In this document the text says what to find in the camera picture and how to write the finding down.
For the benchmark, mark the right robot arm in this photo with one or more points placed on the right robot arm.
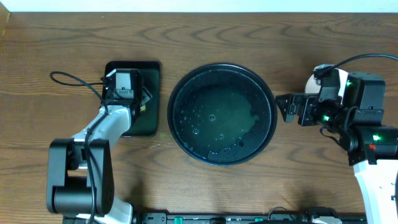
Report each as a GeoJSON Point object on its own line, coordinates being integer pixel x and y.
{"type": "Point", "coordinates": [371, 147]}

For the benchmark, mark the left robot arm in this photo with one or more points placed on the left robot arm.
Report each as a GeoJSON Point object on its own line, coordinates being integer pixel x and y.
{"type": "Point", "coordinates": [80, 183]}

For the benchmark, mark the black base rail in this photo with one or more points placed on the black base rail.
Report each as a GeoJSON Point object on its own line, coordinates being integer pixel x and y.
{"type": "Point", "coordinates": [276, 215]}

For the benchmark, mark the black round tray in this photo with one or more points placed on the black round tray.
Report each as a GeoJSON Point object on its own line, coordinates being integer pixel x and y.
{"type": "Point", "coordinates": [222, 114]}

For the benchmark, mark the black rectangular tray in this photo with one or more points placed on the black rectangular tray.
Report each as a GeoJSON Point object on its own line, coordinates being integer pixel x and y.
{"type": "Point", "coordinates": [146, 124]}

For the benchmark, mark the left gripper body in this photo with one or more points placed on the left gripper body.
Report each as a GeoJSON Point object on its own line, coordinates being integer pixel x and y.
{"type": "Point", "coordinates": [145, 94]}

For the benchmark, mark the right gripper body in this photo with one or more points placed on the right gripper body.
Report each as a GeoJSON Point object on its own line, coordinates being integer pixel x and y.
{"type": "Point", "coordinates": [296, 107]}

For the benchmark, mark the white pink plate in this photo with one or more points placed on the white pink plate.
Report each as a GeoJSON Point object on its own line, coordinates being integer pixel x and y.
{"type": "Point", "coordinates": [329, 85]}

